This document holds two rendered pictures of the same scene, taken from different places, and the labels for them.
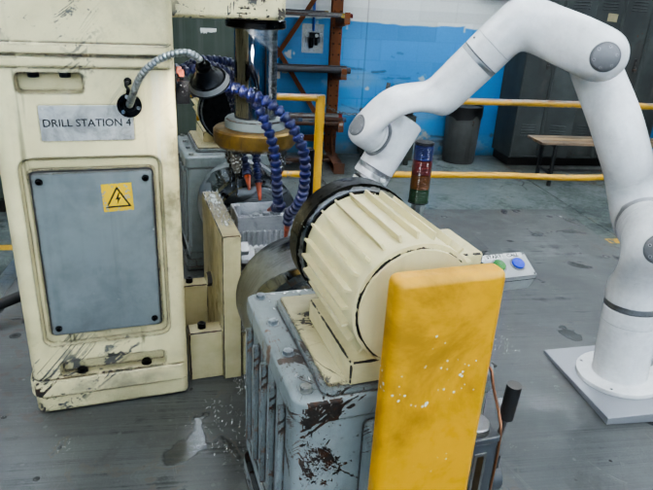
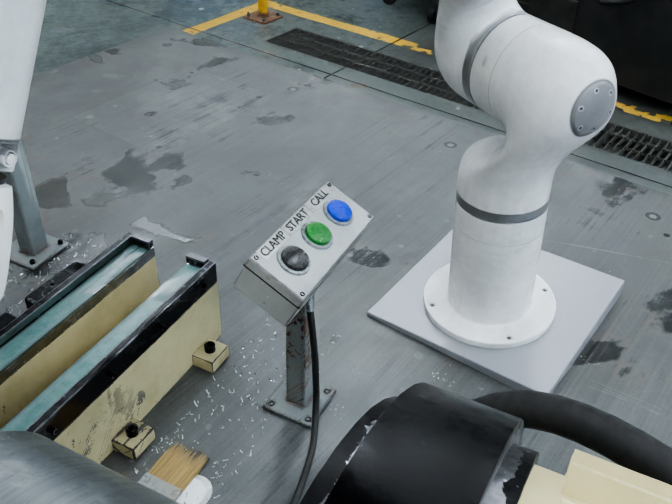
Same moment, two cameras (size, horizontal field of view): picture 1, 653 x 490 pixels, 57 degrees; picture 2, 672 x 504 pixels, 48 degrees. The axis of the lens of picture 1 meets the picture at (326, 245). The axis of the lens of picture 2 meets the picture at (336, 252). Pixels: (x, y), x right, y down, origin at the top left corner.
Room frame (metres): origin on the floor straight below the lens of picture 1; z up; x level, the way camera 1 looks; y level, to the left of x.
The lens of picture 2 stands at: (0.76, 0.06, 1.53)
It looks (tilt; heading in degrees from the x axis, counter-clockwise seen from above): 36 degrees down; 315
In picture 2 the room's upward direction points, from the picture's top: 2 degrees clockwise
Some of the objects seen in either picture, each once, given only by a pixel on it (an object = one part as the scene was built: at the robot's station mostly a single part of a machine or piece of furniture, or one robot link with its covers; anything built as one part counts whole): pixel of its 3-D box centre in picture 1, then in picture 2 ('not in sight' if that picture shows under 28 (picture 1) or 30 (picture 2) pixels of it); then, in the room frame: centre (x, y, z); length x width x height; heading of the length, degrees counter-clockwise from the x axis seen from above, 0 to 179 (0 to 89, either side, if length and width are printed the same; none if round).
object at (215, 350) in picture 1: (205, 282); not in sight; (1.26, 0.28, 0.97); 0.30 x 0.11 x 0.34; 20
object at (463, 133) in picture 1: (461, 133); not in sight; (6.45, -1.38, 0.30); 0.39 x 0.39 x 0.60
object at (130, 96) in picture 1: (172, 85); not in sight; (1.01, 0.27, 1.46); 0.18 x 0.11 x 0.13; 110
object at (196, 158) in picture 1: (227, 194); not in sight; (1.87, 0.33, 0.99); 0.35 x 0.31 x 0.37; 20
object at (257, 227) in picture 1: (259, 224); not in sight; (1.30, 0.16, 1.11); 0.12 x 0.11 x 0.07; 108
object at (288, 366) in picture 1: (360, 431); not in sight; (0.75, -0.07, 0.99); 0.35 x 0.31 x 0.37; 20
